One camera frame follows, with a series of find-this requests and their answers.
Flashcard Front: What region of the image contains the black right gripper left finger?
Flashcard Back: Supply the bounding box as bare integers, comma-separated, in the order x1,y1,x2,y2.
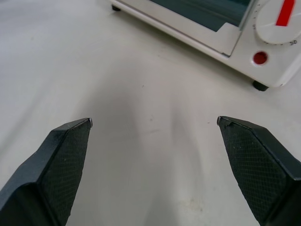
0,117,94,226

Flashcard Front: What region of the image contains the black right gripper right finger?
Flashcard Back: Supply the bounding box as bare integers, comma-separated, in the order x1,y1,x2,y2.
216,115,301,226

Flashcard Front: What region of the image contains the white toaster oven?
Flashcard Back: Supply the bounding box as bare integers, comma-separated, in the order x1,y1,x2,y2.
110,0,301,91

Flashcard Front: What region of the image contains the red indicator light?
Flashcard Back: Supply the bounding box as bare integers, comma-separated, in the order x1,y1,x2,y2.
253,51,269,66

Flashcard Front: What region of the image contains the white timer knob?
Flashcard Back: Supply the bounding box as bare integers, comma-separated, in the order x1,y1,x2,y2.
254,0,301,45

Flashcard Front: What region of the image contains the glass oven door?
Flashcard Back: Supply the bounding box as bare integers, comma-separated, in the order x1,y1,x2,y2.
111,0,256,57

